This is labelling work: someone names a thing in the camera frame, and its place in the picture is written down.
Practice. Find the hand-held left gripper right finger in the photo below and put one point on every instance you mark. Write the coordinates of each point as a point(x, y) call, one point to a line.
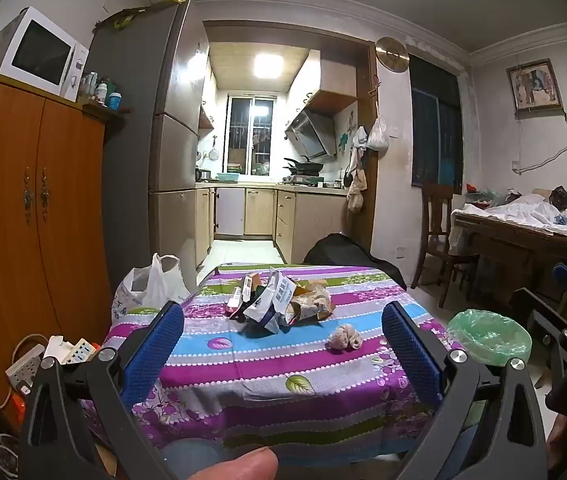
point(408, 350)

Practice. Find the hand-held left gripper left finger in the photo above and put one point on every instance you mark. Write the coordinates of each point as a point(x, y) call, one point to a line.
point(156, 350)

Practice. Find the green lined trash bin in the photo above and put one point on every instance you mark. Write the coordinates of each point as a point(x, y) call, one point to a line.
point(488, 335)

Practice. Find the orange white carton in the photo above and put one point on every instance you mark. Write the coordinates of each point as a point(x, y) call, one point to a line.
point(237, 300)

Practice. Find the clear snack wrapper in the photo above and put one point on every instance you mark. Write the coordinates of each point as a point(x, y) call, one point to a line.
point(313, 307)

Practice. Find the person's left hand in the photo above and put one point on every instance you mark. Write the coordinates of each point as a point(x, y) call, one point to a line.
point(238, 466)

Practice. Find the crumpled beige tissue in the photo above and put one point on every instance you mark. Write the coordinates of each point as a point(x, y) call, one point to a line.
point(343, 338)

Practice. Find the wooden dining table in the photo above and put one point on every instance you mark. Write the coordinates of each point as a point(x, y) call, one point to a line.
point(513, 245)

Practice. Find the white power strip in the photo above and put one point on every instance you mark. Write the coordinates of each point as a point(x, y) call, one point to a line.
point(79, 351)
point(26, 367)

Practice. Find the white cloth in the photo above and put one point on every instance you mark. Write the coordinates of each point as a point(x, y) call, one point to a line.
point(528, 212)

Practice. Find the black bag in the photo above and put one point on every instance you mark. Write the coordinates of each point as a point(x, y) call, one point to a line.
point(343, 252)

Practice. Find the striped floral tablecloth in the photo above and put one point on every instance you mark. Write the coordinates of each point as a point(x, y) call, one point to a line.
point(273, 375)

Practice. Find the wooden chair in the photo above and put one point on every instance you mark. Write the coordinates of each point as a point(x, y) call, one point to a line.
point(436, 220)

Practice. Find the beige kitchen base cabinets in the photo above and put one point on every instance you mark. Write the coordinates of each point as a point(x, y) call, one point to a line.
point(308, 215)

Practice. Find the hanging cloths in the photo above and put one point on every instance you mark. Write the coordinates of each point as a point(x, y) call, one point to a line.
point(356, 185)

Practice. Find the steel kettle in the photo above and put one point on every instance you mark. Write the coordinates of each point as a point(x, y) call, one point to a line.
point(203, 175)

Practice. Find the teal basin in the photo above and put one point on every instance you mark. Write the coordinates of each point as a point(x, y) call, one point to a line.
point(228, 176)

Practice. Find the gas stove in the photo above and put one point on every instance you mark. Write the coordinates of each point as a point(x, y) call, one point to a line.
point(303, 180)

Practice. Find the black wok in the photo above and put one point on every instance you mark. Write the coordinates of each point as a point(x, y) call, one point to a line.
point(306, 165)

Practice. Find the dark window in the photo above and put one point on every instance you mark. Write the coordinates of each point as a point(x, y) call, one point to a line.
point(433, 125)

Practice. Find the hanging white plastic bag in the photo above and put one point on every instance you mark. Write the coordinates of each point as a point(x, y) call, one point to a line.
point(377, 137)

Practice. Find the orange wooden cabinet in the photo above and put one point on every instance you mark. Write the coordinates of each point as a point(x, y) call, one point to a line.
point(3, 185)

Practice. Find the kitchen window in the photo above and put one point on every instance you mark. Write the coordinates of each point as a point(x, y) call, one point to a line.
point(248, 135)

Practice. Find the steel range hood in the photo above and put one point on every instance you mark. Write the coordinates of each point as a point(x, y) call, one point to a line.
point(311, 132)

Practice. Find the grey refrigerator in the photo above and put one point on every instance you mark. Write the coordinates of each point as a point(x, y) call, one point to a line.
point(173, 110)

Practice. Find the teal cup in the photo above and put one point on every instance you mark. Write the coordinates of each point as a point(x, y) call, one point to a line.
point(115, 101)

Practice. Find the white bottle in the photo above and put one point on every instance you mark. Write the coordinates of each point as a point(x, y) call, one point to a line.
point(101, 92)

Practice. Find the square kitchen ceiling light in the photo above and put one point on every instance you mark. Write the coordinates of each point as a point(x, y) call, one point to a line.
point(268, 66)

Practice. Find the white microwave oven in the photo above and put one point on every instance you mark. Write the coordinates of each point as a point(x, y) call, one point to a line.
point(38, 55)

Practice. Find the framed wall picture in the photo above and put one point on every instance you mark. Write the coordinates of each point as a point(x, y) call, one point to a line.
point(535, 85)

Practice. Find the beige kitchen wall cabinet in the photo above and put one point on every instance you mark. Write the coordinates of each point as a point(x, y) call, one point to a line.
point(336, 80)

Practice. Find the round gold wall clock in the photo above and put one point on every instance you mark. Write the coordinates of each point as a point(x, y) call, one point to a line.
point(392, 53)

